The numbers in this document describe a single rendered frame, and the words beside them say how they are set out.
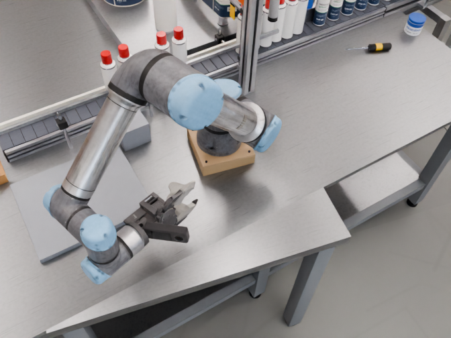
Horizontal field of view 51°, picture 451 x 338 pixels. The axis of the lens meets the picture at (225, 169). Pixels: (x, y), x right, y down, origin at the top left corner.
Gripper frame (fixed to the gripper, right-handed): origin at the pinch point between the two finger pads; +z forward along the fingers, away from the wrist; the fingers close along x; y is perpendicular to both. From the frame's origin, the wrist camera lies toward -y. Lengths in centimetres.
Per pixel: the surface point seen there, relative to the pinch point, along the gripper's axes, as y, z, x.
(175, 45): 44, 37, -12
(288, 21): 30, 83, -6
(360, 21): 17, 118, 6
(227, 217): -3.5, 8.5, 16.1
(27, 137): 63, -16, 2
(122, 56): 50, 19, -15
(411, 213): -30, 118, 99
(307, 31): 28, 94, 3
